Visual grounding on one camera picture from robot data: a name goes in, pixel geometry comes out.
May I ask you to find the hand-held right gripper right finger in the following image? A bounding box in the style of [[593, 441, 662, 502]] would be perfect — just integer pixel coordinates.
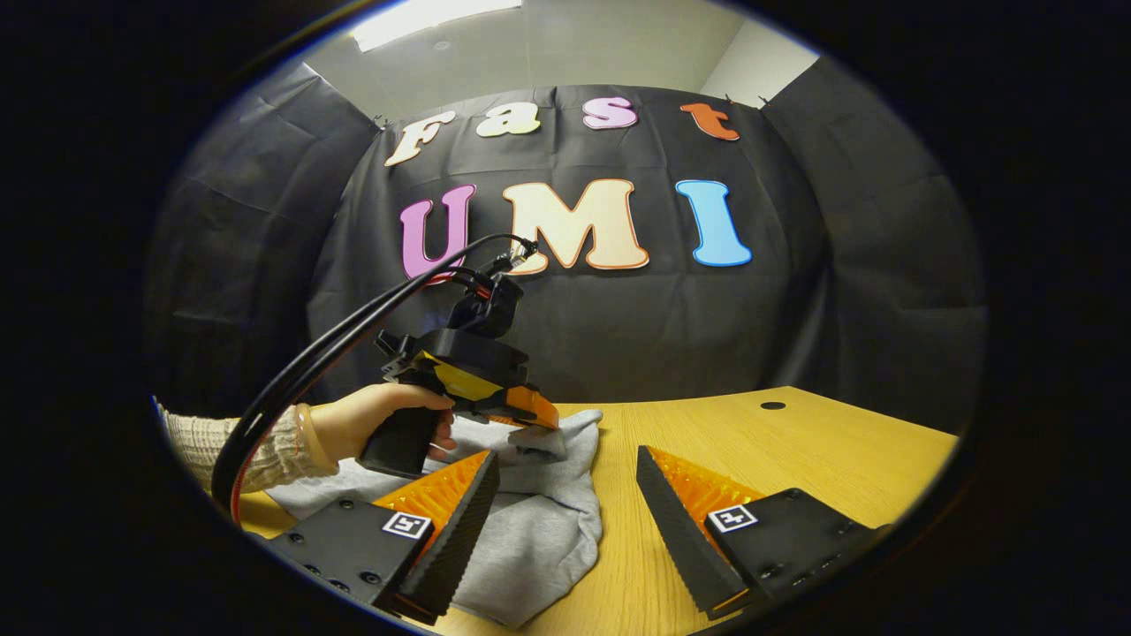
[[636, 444, 893, 619]]

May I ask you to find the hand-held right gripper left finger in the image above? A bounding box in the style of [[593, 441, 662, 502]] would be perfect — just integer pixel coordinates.
[[252, 449, 501, 626]]

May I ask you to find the grey sweatshirt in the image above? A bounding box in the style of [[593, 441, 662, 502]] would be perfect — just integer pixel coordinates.
[[265, 408, 606, 630]]

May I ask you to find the black backdrop cloth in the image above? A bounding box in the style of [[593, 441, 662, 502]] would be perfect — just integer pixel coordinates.
[[146, 57, 989, 434]]

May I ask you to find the black gripper cable bundle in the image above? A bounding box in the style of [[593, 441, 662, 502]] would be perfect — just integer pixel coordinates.
[[210, 232, 540, 522]]

